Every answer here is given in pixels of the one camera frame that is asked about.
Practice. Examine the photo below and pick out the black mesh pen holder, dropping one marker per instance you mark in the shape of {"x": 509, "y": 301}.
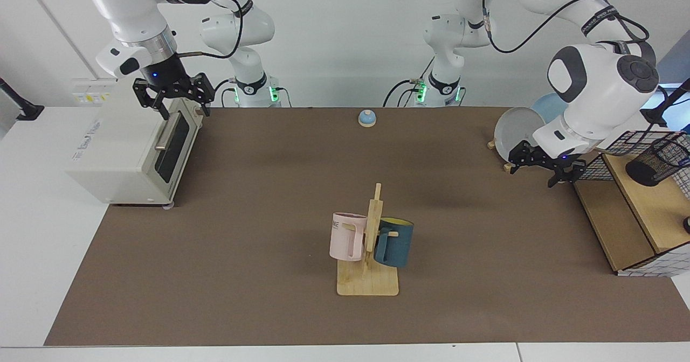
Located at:
{"x": 647, "y": 171}

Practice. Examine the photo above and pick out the wooden plate rack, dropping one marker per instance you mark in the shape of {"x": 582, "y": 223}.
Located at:
{"x": 507, "y": 167}

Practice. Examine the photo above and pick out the small black round object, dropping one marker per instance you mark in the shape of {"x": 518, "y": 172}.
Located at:
{"x": 687, "y": 225}

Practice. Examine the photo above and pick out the dark teal cup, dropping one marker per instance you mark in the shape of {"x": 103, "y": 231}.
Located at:
{"x": 396, "y": 246}

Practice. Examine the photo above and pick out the pink cup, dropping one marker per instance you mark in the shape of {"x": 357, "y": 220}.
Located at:
{"x": 345, "y": 238}

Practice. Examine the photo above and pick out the white wall socket box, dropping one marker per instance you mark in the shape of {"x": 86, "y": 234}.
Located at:
{"x": 89, "y": 95}

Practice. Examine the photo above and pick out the pale toaster oven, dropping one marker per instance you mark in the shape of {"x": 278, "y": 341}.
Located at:
{"x": 118, "y": 152}

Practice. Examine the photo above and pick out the grey plate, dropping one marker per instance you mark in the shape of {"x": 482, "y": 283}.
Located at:
{"x": 515, "y": 130}

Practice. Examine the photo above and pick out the wooden cup stand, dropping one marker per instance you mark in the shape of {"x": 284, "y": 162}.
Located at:
{"x": 369, "y": 284}

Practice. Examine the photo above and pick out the light blue plate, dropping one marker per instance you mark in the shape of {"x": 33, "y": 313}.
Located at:
{"x": 550, "y": 106}

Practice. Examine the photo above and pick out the brown table cloth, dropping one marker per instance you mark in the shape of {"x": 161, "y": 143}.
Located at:
{"x": 269, "y": 297}

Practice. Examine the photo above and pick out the small blue round thing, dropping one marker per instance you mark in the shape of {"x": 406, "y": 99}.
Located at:
{"x": 367, "y": 118}

